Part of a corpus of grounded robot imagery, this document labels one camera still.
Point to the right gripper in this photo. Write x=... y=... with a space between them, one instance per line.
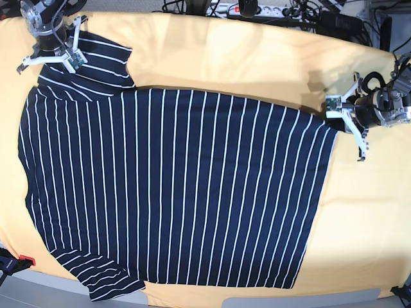
x=45 y=22

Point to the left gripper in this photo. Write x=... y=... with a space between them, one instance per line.
x=386 y=106

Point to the navy white striped T-shirt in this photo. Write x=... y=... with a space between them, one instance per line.
x=128 y=186

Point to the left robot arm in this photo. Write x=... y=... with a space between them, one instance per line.
x=372 y=80

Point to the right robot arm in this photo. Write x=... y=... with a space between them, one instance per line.
x=11 y=9

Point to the black power adapter box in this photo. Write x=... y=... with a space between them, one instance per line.
x=338 y=25

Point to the yellow table cloth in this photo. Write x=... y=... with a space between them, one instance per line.
x=361 y=234

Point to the white power strip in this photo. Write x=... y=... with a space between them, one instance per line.
x=226 y=10

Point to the black clamp right corner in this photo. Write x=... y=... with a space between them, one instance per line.
x=403 y=293

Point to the red black clamp left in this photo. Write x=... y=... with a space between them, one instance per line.
x=11 y=264

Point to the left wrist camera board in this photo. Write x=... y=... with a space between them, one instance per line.
x=333 y=106

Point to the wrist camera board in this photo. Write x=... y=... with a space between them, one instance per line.
x=74 y=62
x=333 y=106

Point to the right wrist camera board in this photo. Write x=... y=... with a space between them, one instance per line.
x=74 y=62

